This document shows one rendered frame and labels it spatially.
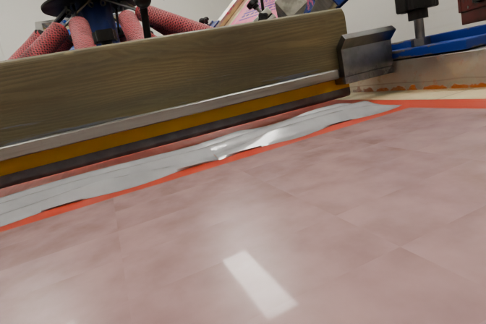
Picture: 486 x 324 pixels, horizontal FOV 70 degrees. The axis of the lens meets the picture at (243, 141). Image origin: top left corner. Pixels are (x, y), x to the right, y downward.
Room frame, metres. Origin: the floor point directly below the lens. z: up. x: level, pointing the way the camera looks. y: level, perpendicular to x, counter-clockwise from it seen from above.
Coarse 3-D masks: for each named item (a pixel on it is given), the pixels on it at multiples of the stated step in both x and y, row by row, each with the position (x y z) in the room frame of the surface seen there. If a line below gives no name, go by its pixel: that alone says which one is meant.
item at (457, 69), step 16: (480, 48) 0.32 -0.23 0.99; (400, 64) 0.40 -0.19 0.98; (416, 64) 0.38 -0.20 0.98; (432, 64) 0.36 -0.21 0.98; (448, 64) 0.34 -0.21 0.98; (464, 64) 0.33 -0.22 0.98; (480, 64) 0.32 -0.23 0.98; (368, 80) 0.45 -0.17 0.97; (384, 80) 0.43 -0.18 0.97; (400, 80) 0.40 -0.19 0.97; (416, 80) 0.38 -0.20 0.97; (432, 80) 0.36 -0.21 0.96; (448, 80) 0.35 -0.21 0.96; (464, 80) 0.33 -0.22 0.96; (480, 80) 0.32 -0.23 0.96
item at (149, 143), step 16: (320, 96) 0.40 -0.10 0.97; (336, 96) 0.40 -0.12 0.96; (256, 112) 0.37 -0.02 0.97; (272, 112) 0.37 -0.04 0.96; (192, 128) 0.34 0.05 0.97; (208, 128) 0.35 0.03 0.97; (224, 128) 0.36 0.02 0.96; (128, 144) 0.32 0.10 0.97; (144, 144) 0.33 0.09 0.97; (160, 144) 0.33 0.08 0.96; (64, 160) 0.30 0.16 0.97; (80, 160) 0.31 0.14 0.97; (96, 160) 0.31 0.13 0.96; (0, 176) 0.28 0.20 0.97; (16, 176) 0.29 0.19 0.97; (32, 176) 0.29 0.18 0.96
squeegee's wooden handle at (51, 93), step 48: (96, 48) 0.31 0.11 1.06; (144, 48) 0.32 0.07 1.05; (192, 48) 0.34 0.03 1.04; (240, 48) 0.35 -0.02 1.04; (288, 48) 0.37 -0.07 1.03; (0, 96) 0.28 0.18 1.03; (48, 96) 0.29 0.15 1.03; (96, 96) 0.31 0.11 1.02; (144, 96) 0.32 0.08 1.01; (192, 96) 0.33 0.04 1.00; (0, 144) 0.28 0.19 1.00
